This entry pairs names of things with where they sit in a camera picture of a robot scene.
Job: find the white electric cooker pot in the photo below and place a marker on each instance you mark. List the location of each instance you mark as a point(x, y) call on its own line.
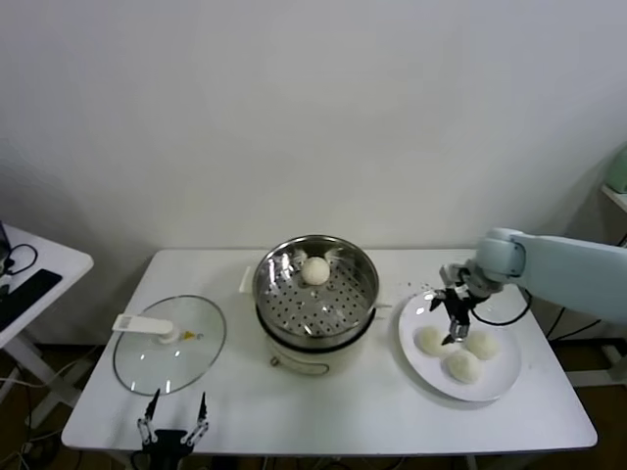
point(313, 362)

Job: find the scattered brown crumbs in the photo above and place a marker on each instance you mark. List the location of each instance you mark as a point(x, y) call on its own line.
point(423, 284)

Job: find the white round plate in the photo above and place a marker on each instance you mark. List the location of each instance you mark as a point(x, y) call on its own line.
point(499, 382)

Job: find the dark laptop screen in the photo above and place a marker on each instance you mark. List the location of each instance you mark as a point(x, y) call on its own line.
point(3, 242)

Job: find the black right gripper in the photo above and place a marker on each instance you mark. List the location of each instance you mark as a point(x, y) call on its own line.
point(459, 303)

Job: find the white furniture leg base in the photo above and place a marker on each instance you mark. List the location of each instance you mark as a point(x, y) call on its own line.
point(610, 357)

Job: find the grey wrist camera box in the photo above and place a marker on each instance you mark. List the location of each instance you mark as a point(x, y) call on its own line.
point(453, 274)

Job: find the black keyboard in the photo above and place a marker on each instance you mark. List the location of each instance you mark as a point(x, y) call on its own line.
point(29, 294)

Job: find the white side desk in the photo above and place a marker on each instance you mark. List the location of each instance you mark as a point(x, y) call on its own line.
point(59, 259)

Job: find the light blue right robot arm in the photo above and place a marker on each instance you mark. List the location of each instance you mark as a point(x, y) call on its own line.
point(563, 264)

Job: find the perforated steel steamer basket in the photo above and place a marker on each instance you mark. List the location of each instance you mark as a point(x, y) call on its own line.
point(313, 313)

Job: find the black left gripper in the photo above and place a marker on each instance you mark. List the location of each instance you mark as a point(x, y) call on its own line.
point(166, 438)

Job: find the mint green appliance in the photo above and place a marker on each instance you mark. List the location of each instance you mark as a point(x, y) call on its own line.
point(619, 171)

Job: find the white steamed baozi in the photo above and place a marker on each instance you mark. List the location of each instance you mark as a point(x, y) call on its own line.
point(484, 346)
point(313, 271)
point(431, 341)
point(463, 368)

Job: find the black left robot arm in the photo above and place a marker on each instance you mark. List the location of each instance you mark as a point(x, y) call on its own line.
point(157, 462)

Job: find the white shelf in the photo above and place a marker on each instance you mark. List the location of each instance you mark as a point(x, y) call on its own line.
point(614, 198)

